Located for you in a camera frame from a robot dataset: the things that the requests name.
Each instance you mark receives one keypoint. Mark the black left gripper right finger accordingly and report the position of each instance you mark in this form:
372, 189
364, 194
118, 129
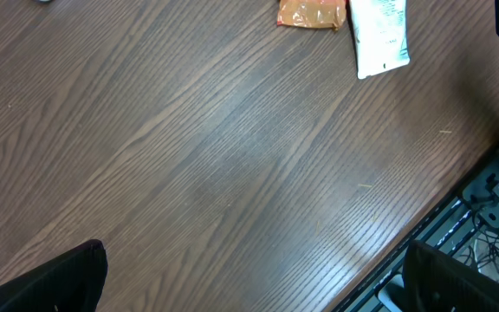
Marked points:
434, 281

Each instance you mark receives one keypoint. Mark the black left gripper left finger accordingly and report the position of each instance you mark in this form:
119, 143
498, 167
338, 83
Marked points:
72, 282

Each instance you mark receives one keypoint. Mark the white gold tube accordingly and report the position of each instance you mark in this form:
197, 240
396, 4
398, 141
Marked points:
380, 35

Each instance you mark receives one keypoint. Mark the orange spaghetti packet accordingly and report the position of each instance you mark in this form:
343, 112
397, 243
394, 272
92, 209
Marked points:
312, 14

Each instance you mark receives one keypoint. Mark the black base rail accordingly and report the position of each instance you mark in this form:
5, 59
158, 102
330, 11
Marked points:
471, 206

